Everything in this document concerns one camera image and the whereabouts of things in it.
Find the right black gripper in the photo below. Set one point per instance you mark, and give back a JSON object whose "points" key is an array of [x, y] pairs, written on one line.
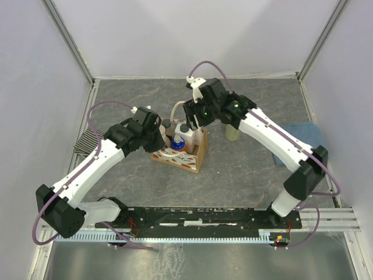
{"points": [[192, 108]]}

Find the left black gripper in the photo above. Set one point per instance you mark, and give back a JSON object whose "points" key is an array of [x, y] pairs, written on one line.
{"points": [[159, 145]]}

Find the white square bottle dark cap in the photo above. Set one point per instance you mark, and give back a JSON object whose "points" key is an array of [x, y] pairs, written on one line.
{"points": [[190, 137]]}

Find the black white striped cloth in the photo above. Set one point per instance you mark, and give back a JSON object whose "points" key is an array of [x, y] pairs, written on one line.
{"points": [[86, 143]]}

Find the watermelon print canvas bag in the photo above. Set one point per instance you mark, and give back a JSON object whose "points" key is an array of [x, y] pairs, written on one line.
{"points": [[191, 162]]}

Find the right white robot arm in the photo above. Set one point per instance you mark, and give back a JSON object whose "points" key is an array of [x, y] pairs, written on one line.
{"points": [[307, 164]]}

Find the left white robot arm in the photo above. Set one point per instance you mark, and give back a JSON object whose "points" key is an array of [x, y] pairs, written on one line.
{"points": [[61, 205]]}

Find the pink beige bottle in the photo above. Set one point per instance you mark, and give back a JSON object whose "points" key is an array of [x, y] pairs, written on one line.
{"points": [[164, 136]]}

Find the blue orange spray bottle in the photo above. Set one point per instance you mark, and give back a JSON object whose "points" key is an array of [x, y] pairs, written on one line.
{"points": [[178, 144]]}

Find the blue folded cloth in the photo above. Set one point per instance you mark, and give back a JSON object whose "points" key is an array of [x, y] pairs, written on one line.
{"points": [[307, 132]]}

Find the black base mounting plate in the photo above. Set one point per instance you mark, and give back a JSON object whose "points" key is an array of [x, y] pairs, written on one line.
{"points": [[154, 217]]}

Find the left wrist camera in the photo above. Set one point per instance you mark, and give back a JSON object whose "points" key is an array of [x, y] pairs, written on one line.
{"points": [[146, 117]]}

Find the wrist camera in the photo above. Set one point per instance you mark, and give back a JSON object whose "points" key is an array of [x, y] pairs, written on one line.
{"points": [[146, 117], [212, 89]]}

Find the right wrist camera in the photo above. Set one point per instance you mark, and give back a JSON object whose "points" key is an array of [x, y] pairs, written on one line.
{"points": [[212, 89]]}

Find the right aluminium frame post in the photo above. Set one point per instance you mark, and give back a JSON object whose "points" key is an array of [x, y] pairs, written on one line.
{"points": [[322, 38]]}

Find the aluminium frame post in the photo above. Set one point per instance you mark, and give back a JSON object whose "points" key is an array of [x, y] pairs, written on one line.
{"points": [[322, 38], [58, 21]]}

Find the light blue cable duct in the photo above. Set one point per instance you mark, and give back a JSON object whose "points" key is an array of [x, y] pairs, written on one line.
{"points": [[179, 235]]}

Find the left aluminium frame post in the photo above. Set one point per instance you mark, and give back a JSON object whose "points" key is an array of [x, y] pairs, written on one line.
{"points": [[58, 21]]}

